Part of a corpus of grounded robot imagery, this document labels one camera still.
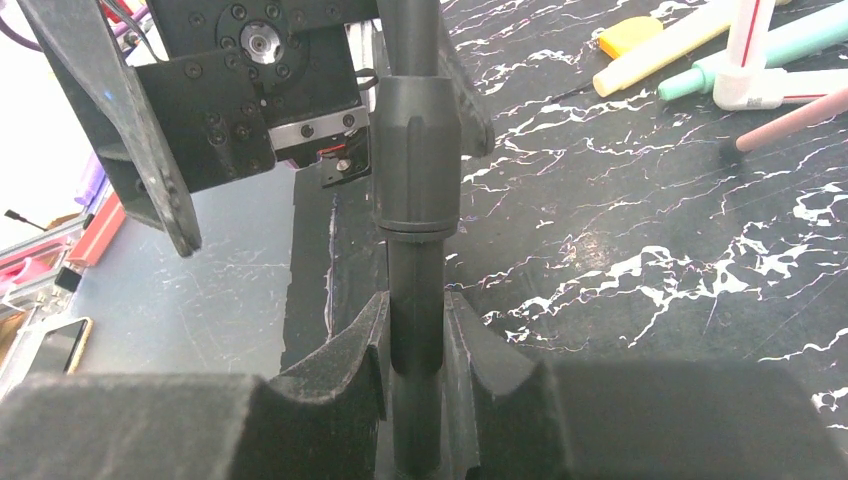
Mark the red bar outside table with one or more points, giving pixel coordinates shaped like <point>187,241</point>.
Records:
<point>99,234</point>

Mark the black round-base mic stand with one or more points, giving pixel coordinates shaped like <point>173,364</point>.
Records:
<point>416,186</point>

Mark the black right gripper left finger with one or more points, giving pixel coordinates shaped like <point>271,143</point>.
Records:
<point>319,419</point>

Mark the pink music stand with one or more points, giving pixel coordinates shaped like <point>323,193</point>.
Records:
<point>828,106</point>

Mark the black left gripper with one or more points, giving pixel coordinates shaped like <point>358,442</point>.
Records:
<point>246,85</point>

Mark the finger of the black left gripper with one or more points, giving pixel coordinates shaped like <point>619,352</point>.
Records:
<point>477,127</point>

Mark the smartphone with gold case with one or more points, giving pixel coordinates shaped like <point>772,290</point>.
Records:
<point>61,348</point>

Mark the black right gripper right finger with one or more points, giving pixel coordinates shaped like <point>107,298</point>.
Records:
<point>517,418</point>

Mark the white PVC pipe frame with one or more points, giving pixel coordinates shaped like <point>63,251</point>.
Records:
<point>744,81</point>

